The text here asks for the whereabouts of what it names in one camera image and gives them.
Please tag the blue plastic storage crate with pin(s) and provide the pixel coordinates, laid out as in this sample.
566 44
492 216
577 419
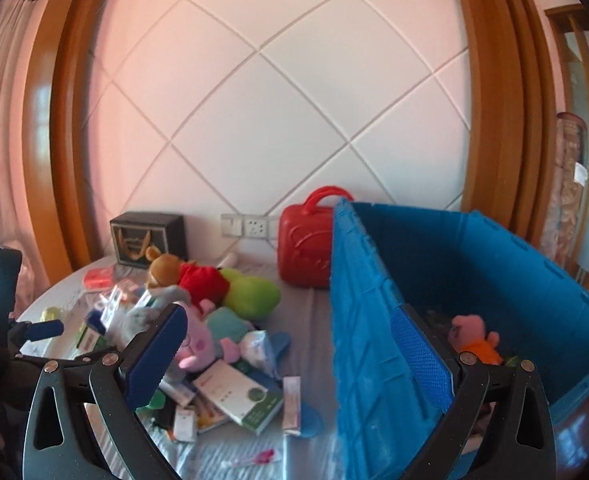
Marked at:
410 406

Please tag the white wall socket strip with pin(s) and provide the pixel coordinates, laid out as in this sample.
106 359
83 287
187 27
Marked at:
249 226

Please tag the grey plush toy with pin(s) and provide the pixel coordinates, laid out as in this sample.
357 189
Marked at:
140 318

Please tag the brown bear plush toy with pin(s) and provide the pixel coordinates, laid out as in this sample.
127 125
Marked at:
203 283

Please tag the red plastic toy suitcase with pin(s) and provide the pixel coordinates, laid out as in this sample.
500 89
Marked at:
304 242

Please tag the pink pig plush toy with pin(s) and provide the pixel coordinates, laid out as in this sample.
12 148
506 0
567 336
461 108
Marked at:
200 349

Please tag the green plush toy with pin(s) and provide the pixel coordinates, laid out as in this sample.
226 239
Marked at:
250 297

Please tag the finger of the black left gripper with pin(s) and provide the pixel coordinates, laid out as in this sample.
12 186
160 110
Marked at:
21 332

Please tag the red tissue packet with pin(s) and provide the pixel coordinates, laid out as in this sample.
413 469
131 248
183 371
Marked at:
99 278

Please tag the rolled patterned fabric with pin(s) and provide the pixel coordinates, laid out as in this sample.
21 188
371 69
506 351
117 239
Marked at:
569 177

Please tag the pink plush orange shirt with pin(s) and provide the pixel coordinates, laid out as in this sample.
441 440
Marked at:
468 334

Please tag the white green medicine box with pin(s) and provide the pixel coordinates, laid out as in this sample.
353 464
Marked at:
246 402

